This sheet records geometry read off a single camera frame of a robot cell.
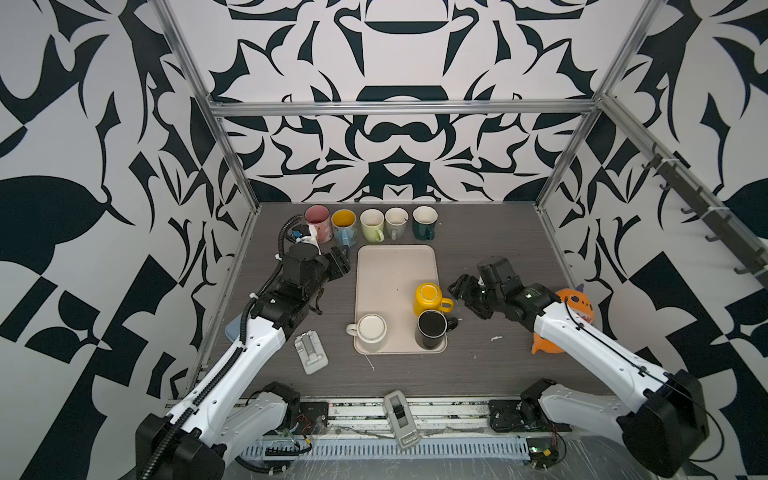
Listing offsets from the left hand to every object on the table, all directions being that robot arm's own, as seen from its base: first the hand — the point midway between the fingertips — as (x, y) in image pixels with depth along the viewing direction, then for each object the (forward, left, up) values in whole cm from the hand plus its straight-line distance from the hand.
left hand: (340, 245), depth 75 cm
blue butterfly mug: (+21, +2, -16) cm, 26 cm away
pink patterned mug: (+27, +11, -19) cm, 35 cm away
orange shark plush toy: (-9, -65, -17) cm, 68 cm away
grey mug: (+25, -16, -20) cm, 36 cm away
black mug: (-15, -23, -17) cm, 33 cm away
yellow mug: (-6, -23, -17) cm, 29 cm away
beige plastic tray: (+5, -11, -26) cm, 29 cm away
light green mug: (+22, -7, -17) cm, 29 cm away
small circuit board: (-42, -47, -27) cm, 69 cm away
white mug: (-15, -7, -19) cm, 25 cm away
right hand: (-8, -29, -11) cm, 32 cm away
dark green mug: (+24, -26, -18) cm, 39 cm away
